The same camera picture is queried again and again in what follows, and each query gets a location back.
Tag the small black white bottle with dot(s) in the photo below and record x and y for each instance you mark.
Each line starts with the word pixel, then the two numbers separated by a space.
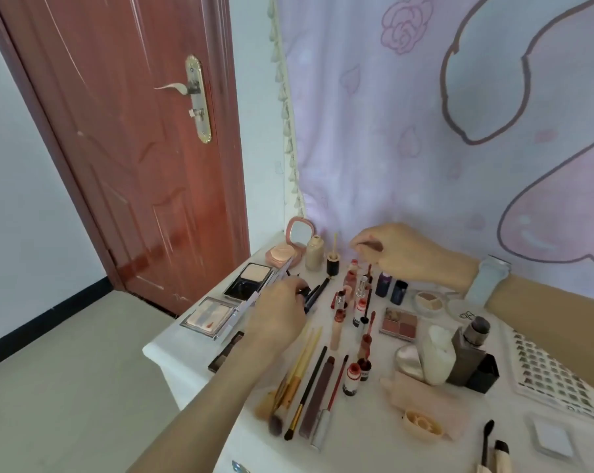
pixel 360 317

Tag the white oval compact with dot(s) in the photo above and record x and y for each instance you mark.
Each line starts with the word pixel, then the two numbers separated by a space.
pixel 437 359

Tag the silver pink lipstick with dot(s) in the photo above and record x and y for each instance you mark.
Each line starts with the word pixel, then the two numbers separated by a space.
pixel 361 288

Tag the small peach lip glaze tube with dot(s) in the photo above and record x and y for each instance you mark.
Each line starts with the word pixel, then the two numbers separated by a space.
pixel 353 265

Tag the dark lip glaze wand cap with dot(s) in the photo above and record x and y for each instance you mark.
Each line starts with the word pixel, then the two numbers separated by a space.
pixel 368 276

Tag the silver square palette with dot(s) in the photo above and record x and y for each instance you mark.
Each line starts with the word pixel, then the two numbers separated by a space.
pixel 208 317

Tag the lilac cartoon cloth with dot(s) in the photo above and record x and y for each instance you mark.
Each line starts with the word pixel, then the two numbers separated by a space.
pixel 400 118

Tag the person's left forearm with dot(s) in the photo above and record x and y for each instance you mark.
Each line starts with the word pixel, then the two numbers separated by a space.
pixel 203 413

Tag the round white compact lid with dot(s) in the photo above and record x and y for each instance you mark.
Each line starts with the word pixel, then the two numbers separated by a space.
pixel 464 314

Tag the paper instruction sheet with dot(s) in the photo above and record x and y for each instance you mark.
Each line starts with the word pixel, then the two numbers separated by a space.
pixel 553 379

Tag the small red blush palette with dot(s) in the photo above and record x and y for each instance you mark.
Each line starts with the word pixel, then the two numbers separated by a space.
pixel 399 325

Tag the small brown bottle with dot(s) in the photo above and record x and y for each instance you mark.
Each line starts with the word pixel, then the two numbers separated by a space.
pixel 351 381

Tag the brown lip gloss wand cap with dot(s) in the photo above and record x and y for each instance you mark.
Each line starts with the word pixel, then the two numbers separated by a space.
pixel 366 344

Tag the person's right hand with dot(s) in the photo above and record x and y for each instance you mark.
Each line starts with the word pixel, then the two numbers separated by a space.
pixel 420 261

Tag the person's left hand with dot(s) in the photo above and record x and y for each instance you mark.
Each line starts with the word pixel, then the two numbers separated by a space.
pixel 277 320

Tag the dark grey palette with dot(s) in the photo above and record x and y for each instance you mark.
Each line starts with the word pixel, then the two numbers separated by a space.
pixel 250 278

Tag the small clear square compact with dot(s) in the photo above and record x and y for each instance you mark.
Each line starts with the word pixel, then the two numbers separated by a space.
pixel 551 435

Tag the dark foundation box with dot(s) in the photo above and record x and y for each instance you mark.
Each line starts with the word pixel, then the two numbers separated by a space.
pixel 467 354

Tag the orange brown eyeshadow palette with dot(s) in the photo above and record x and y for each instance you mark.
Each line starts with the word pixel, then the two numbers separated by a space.
pixel 225 354

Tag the white table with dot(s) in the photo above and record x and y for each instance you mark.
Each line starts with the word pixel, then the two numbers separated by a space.
pixel 375 423

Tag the navy lipstick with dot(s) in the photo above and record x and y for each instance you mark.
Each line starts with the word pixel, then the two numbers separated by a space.
pixel 383 285

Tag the peach foundation tube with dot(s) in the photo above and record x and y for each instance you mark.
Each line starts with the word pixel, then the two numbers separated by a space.
pixel 422 427

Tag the brown wooden door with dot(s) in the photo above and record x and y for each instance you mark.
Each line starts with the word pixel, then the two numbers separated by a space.
pixel 129 167

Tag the round white powder compact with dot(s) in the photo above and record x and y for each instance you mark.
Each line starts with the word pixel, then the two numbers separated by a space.
pixel 431 302

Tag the cream gold tube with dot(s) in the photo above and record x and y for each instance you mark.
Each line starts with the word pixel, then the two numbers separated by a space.
pixel 500 458

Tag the pink lip gloss cap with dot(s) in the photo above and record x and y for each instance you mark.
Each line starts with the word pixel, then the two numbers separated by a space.
pixel 347 295

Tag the person's right forearm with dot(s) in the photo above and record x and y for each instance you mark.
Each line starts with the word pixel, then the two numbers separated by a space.
pixel 553 325

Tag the beige foundation bottle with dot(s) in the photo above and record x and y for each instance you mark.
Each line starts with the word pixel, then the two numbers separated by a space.
pixel 314 253

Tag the gold clear compact cap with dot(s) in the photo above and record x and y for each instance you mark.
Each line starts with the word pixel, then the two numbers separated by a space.
pixel 408 363

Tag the pink cushion compact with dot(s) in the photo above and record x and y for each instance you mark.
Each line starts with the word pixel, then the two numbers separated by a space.
pixel 282 253

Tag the black foundation bottle cap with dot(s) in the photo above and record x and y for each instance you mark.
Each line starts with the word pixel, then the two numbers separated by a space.
pixel 332 265

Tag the blue cabinet sticker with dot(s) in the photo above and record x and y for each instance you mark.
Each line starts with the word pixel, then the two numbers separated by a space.
pixel 240 467

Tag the black eyeliner pencils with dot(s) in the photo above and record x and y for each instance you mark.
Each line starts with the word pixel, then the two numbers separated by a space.
pixel 321 288

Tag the pink lip gloss tube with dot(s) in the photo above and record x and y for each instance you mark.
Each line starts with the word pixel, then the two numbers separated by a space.
pixel 350 280

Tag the white smartwatch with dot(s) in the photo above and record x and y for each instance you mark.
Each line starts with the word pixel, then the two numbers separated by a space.
pixel 486 283

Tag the black square foundation cap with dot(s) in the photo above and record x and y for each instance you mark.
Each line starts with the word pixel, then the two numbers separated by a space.
pixel 483 374

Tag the navy lipstick cap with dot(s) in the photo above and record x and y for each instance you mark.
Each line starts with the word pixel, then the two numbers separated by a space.
pixel 399 293

